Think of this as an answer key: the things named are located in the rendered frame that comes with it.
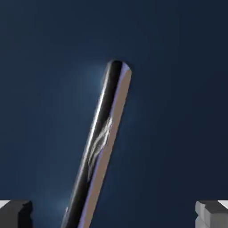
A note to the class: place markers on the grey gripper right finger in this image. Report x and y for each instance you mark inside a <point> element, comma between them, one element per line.
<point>212,216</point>

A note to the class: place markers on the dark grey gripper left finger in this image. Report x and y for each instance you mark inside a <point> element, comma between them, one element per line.
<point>16,215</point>

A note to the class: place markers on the dark blue drawer front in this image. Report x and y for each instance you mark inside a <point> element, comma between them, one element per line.
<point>169,89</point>

